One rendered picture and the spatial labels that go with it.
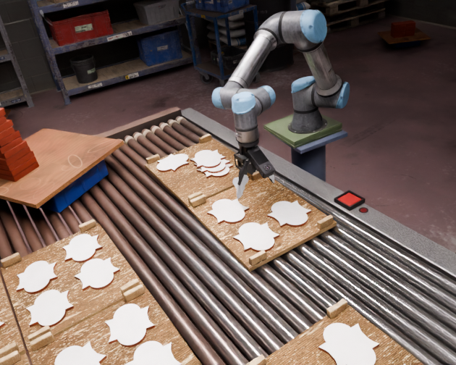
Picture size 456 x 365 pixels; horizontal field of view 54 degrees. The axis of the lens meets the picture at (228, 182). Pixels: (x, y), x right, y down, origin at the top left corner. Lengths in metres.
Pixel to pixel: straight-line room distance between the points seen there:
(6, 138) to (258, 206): 0.99
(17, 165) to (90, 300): 0.74
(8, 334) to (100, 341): 0.28
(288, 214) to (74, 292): 0.73
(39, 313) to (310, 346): 0.77
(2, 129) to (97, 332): 0.91
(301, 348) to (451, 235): 1.99
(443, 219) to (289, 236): 1.81
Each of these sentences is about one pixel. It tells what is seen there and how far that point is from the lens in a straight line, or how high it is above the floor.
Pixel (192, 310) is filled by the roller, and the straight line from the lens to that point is 1.32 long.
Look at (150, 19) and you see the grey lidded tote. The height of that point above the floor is 0.71.
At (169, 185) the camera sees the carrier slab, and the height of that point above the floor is 0.94.
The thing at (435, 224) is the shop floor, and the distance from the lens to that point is 3.10.
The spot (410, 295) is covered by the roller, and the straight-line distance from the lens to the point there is 1.35.
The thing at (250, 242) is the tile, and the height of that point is 0.95.
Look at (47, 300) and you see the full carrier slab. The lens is 1.47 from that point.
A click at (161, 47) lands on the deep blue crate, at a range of 6.06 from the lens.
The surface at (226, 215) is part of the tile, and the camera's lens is 1.58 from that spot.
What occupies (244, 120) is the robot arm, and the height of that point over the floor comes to 1.28.
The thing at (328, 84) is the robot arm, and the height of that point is 1.16.
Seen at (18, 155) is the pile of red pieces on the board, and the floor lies 1.13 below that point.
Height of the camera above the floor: 1.89
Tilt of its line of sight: 33 degrees down
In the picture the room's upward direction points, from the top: 8 degrees counter-clockwise
